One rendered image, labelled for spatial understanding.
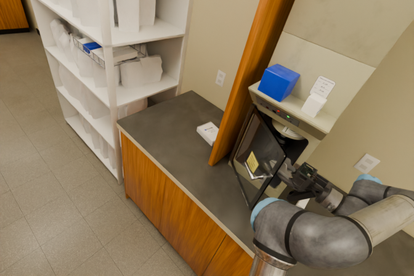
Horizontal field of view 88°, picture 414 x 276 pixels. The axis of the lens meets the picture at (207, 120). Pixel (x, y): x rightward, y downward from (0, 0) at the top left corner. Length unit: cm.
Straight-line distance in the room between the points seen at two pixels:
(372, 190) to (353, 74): 38
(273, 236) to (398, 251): 99
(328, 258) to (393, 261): 92
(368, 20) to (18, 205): 248
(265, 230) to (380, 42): 62
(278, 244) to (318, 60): 60
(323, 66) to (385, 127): 61
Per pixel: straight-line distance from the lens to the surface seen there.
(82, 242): 208
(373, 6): 82
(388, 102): 132
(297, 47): 87
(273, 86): 81
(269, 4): 83
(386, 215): 73
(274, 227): 61
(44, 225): 223
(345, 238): 58
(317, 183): 88
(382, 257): 145
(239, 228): 110
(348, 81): 85
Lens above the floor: 189
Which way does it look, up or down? 38 degrees down
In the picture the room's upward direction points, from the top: 15 degrees clockwise
